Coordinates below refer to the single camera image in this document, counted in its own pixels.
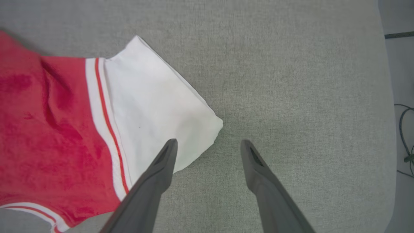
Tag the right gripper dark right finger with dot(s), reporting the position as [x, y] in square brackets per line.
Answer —
[271, 200]

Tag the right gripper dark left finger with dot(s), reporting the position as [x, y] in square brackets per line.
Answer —
[152, 194]

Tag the red and white garment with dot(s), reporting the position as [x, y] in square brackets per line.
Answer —
[48, 129]

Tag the grey fabric sofa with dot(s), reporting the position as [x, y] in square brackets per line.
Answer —
[291, 97]

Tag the dark baseboard strip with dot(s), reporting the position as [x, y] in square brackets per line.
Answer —
[399, 35]

